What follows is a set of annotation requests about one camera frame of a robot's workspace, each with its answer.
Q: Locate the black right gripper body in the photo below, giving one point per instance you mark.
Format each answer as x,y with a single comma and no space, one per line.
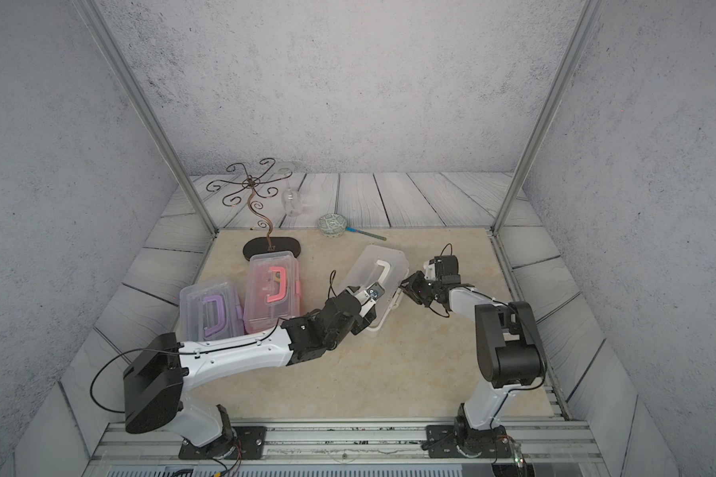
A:
429,290

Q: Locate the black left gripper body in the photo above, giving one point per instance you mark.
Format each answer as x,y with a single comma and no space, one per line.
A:
357,325

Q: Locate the white toolbox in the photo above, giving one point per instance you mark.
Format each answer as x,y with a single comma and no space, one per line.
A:
377,266

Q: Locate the pink toolbox with clear lid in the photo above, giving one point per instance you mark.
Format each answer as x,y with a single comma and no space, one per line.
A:
273,291

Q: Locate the purple toolbox with clear lid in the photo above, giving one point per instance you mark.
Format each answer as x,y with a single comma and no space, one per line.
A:
210,311

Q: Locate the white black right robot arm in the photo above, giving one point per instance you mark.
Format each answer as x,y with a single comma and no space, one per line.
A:
510,355

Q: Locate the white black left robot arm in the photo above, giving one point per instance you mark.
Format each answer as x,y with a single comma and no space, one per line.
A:
161,377

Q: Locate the teal pen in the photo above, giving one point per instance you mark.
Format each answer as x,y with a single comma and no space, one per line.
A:
367,234

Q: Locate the clear glass bottle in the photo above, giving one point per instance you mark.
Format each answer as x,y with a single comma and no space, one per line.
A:
291,200

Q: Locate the brown metal jewelry stand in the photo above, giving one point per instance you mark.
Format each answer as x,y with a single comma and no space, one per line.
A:
251,190

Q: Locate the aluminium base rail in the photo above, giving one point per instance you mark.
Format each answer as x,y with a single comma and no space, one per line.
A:
530,447

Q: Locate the right aluminium frame post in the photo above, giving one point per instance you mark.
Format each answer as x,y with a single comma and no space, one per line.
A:
583,30

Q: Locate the aluminium frame post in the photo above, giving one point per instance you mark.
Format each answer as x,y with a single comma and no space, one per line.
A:
92,17
583,30

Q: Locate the left aluminium frame post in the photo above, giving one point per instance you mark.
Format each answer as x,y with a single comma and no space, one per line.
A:
92,17

